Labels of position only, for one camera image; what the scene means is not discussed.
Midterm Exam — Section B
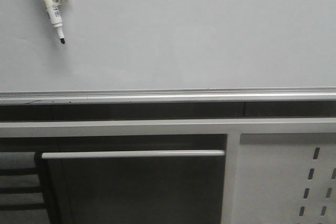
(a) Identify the white metal frame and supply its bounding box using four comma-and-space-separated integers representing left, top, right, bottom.
1, 118, 335, 223

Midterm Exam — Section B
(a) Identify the white whiteboard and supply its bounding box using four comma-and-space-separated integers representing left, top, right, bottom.
1, 0, 335, 104

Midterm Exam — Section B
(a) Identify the white perforated panel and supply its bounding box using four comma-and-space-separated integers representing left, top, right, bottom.
232, 133, 335, 223

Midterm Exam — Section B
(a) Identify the dark grey panel board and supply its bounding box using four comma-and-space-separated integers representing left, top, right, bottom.
41, 150, 226, 223

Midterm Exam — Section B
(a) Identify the black slatted chair back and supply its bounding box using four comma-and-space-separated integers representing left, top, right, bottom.
1, 152, 49, 211

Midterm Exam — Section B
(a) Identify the white whiteboard marker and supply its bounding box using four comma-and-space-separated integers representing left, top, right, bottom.
42, 0, 66, 45

